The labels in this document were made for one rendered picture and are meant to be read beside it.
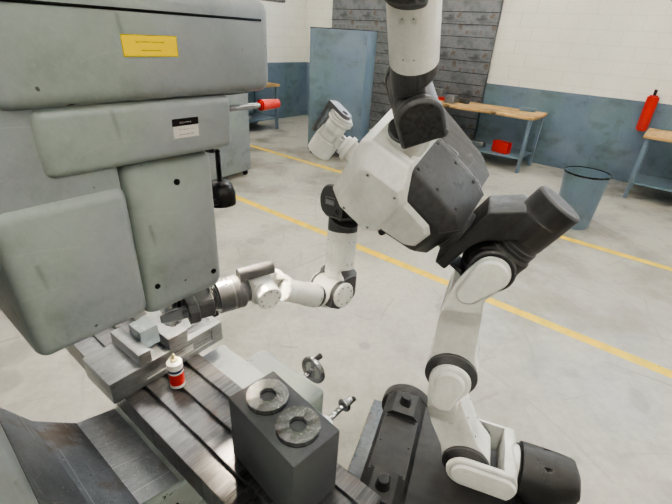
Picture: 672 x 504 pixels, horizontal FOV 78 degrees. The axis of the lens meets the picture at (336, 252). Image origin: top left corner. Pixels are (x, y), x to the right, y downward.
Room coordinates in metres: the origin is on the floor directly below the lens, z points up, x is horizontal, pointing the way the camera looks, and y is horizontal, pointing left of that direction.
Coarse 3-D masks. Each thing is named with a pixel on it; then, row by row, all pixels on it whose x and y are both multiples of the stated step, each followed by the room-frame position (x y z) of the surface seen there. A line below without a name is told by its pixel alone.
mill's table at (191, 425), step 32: (128, 320) 1.09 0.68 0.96; (160, 384) 0.82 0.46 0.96; (192, 384) 0.83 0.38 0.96; (224, 384) 0.84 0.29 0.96; (128, 416) 0.77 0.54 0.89; (160, 416) 0.72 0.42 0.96; (192, 416) 0.72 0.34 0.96; (224, 416) 0.73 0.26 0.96; (160, 448) 0.67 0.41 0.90; (192, 448) 0.63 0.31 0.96; (224, 448) 0.64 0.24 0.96; (192, 480) 0.58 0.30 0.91; (224, 480) 0.56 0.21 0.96; (352, 480) 0.58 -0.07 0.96
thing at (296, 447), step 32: (256, 384) 0.65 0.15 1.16; (288, 384) 0.67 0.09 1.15; (256, 416) 0.58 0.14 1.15; (288, 416) 0.57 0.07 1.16; (320, 416) 0.59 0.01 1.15; (256, 448) 0.55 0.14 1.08; (288, 448) 0.51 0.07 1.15; (320, 448) 0.52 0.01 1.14; (256, 480) 0.56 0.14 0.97; (288, 480) 0.48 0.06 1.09; (320, 480) 0.52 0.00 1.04
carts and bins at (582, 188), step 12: (576, 168) 4.79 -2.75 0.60; (588, 168) 4.76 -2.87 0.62; (564, 180) 4.57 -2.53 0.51; (576, 180) 4.42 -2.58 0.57; (588, 180) 4.36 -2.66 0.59; (600, 180) 4.34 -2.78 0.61; (564, 192) 4.52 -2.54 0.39; (576, 192) 4.40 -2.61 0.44; (588, 192) 4.35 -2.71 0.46; (600, 192) 4.37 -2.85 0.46; (576, 204) 4.39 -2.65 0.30; (588, 204) 4.35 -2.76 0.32; (588, 216) 4.38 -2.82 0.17; (576, 228) 4.38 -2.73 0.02
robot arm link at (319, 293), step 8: (296, 280) 1.00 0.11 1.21; (320, 280) 1.08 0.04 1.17; (328, 280) 1.06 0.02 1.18; (336, 280) 1.06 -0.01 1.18; (304, 288) 0.98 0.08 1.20; (312, 288) 1.00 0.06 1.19; (320, 288) 1.03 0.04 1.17; (328, 288) 1.04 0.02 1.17; (296, 296) 0.96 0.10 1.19; (304, 296) 0.97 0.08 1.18; (312, 296) 0.99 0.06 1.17; (320, 296) 1.01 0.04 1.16; (328, 296) 1.02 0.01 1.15; (304, 304) 0.98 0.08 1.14; (312, 304) 0.99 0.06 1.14; (320, 304) 1.01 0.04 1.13; (328, 304) 1.01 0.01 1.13
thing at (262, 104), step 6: (258, 102) 0.90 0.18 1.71; (264, 102) 0.90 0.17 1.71; (270, 102) 0.92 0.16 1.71; (276, 102) 0.93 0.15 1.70; (234, 108) 0.84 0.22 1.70; (240, 108) 0.86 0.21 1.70; (246, 108) 0.87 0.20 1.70; (252, 108) 0.88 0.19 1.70; (258, 108) 0.90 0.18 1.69; (264, 108) 0.90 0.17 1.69; (270, 108) 0.92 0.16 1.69
